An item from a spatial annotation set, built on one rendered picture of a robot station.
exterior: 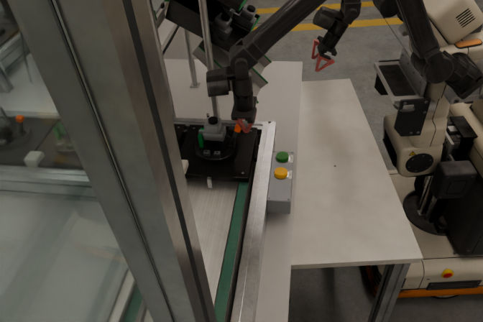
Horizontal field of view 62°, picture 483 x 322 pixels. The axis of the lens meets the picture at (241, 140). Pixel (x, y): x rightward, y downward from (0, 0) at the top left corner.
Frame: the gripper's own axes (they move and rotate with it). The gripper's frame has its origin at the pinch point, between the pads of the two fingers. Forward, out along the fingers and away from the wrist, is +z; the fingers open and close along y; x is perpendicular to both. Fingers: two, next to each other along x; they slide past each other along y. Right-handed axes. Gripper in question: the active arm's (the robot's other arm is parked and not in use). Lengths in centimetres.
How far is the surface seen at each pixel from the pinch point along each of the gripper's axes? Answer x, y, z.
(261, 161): 4.7, 3.1, 10.0
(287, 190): 13.5, 14.7, 10.2
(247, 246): 4.1, 34.6, 10.2
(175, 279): 11, 85, -61
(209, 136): -11.4, 1.7, 1.7
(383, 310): 46, 26, 54
